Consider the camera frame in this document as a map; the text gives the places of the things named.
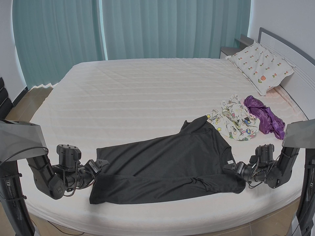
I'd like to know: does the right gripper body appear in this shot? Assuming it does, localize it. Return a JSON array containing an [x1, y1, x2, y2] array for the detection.
[[234, 162, 256, 182]]

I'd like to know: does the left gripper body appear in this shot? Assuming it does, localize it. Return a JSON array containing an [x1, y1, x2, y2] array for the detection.
[[82, 159, 102, 180]]

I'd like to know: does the black T-shirt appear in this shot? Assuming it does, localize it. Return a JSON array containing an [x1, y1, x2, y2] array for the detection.
[[89, 115, 246, 205]]

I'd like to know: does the bed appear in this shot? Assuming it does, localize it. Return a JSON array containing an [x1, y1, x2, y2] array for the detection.
[[25, 27, 315, 236]]

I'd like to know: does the white printed pyjama garment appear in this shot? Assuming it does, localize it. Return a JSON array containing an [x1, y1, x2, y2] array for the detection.
[[206, 93, 259, 141]]

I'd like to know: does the purple satin garment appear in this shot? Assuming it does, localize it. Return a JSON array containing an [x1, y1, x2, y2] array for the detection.
[[244, 95, 286, 140]]

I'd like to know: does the white printed pillow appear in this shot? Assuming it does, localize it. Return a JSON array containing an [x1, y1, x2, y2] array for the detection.
[[225, 40, 295, 96]]

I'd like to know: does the grey bedside table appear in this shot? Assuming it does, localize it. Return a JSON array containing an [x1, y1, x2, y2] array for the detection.
[[220, 34, 255, 59]]

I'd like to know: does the blue-green curtain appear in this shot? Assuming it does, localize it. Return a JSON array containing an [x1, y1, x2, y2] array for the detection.
[[101, 0, 252, 59], [12, 0, 107, 89]]

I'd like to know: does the black cable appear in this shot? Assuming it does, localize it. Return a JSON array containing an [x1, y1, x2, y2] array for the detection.
[[0, 147, 48, 164]]

